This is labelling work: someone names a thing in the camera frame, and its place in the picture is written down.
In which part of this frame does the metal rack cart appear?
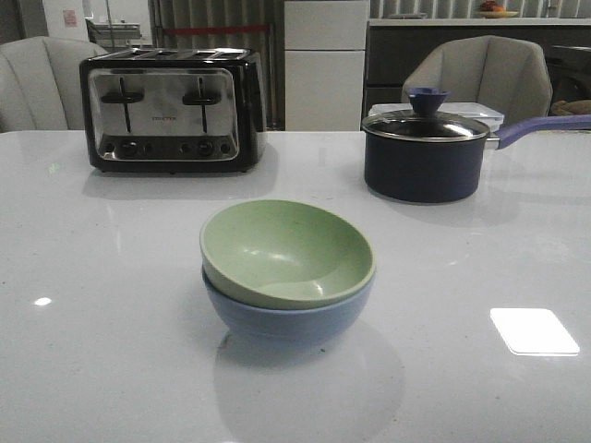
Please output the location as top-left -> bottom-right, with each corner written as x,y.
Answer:
86,18 -> 142,51

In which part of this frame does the dark kitchen counter cabinet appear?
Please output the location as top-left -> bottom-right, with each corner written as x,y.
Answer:
363,18 -> 590,114

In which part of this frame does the grey armchair right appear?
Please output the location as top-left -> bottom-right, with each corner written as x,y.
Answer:
402,35 -> 552,125

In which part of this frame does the glass pot lid blue knob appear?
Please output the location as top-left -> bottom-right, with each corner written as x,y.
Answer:
361,87 -> 489,142

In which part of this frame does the white refrigerator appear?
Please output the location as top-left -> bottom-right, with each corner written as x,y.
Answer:
284,1 -> 370,131

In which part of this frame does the grey armchair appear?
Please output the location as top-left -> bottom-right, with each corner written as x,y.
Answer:
402,35 -> 552,125
1,36 -> 106,132

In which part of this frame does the clear plastic storage box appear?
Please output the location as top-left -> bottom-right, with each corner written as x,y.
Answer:
368,102 -> 504,131

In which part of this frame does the green bowl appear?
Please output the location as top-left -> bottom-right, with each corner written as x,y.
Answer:
199,199 -> 376,310

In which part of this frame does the fruit plate on counter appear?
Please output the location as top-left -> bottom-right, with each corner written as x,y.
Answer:
476,0 -> 519,18

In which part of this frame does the dark blue saucepan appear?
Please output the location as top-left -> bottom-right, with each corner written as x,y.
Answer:
363,114 -> 590,203

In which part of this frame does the blue bowl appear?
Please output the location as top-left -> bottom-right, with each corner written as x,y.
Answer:
201,273 -> 373,347

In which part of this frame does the grey armchair left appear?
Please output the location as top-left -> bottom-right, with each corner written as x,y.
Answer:
1,36 -> 106,132

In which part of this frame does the black chrome four-slot toaster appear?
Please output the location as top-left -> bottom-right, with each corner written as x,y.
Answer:
79,48 -> 267,173

